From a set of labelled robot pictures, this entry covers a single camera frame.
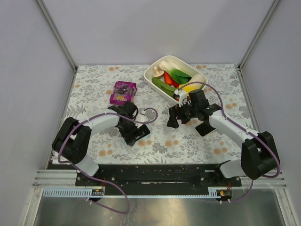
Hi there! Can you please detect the white plastic basin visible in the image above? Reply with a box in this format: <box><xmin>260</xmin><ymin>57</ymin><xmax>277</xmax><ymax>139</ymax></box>
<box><xmin>143</xmin><ymin>55</ymin><xmax>208</xmax><ymax>105</ymax></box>

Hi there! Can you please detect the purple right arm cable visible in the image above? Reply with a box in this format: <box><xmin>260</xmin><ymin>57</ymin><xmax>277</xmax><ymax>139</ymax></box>
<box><xmin>178</xmin><ymin>81</ymin><xmax>282</xmax><ymax>204</ymax></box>

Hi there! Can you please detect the toy carrot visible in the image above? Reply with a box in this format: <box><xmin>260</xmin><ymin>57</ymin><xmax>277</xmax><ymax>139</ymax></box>
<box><xmin>164</xmin><ymin>72</ymin><xmax>179</xmax><ymax>88</ymax></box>

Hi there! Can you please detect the toy bok choy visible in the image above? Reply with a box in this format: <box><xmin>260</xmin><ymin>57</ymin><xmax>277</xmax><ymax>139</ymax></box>
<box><xmin>158</xmin><ymin>61</ymin><xmax>192</xmax><ymax>85</ymax></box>

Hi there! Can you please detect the black smartphone on table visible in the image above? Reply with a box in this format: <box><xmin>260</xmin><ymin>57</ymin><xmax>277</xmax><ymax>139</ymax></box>
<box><xmin>195</xmin><ymin>120</ymin><xmax>215</xmax><ymax>137</ymax></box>

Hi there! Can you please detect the floral table cloth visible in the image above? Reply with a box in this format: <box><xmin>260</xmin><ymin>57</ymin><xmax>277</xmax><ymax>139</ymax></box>
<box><xmin>66</xmin><ymin>65</ymin><xmax>241</xmax><ymax>164</ymax></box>

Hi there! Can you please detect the toy mushroom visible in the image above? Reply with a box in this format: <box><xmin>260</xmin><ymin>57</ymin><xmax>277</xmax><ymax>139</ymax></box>
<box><xmin>153</xmin><ymin>66</ymin><xmax>164</xmax><ymax>78</ymax></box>

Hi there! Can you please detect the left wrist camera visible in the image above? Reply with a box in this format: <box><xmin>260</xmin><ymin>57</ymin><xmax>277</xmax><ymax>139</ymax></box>
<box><xmin>135</xmin><ymin>113</ymin><xmax>149</xmax><ymax>124</ymax></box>

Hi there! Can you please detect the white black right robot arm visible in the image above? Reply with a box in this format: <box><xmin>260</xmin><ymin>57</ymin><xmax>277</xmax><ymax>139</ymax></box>
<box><xmin>167</xmin><ymin>89</ymin><xmax>280</xmax><ymax>180</ymax></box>

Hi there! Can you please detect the purple snack box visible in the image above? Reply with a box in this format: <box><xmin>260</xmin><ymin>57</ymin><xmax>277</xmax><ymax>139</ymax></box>
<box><xmin>110</xmin><ymin>81</ymin><xmax>137</xmax><ymax>105</ymax></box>

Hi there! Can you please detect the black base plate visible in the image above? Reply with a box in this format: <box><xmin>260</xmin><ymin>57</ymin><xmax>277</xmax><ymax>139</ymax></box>
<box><xmin>75</xmin><ymin>164</ymin><xmax>242</xmax><ymax>189</ymax></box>

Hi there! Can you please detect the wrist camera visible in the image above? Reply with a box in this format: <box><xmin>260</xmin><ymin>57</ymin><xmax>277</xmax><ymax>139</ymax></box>
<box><xmin>173</xmin><ymin>89</ymin><xmax>188</xmax><ymax>107</ymax></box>
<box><xmin>135</xmin><ymin>113</ymin><xmax>149</xmax><ymax>124</ymax></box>

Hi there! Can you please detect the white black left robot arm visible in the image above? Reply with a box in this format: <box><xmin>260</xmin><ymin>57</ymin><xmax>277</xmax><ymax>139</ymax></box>
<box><xmin>52</xmin><ymin>101</ymin><xmax>151</xmax><ymax>176</ymax></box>

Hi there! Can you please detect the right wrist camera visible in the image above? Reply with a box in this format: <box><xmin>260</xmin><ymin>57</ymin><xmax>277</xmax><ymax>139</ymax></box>
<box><xmin>173</xmin><ymin>89</ymin><xmax>188</xmax><ymax>107</ymax></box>

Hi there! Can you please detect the green toy pea pod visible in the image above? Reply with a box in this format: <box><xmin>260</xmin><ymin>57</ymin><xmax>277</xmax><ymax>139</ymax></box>
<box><xmin>151</xmin><ymin>77</ymin><xmax>176</xmax><ymax>94</ymax></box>

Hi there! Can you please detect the yellow toy pepper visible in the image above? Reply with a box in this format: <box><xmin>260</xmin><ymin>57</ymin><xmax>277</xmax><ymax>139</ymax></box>
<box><xmin>178</xmin><ymin>83</ymin><xmax>204</xmax><ymax>93</ymax></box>

